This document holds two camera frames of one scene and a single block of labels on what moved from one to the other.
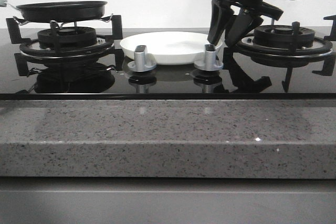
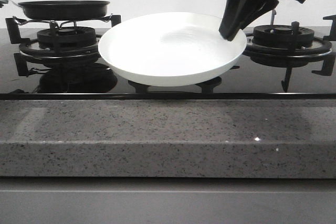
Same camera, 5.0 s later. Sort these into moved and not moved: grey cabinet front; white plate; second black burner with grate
Moved: white plate
Not moved: grey cabinet front; second black burner with grate
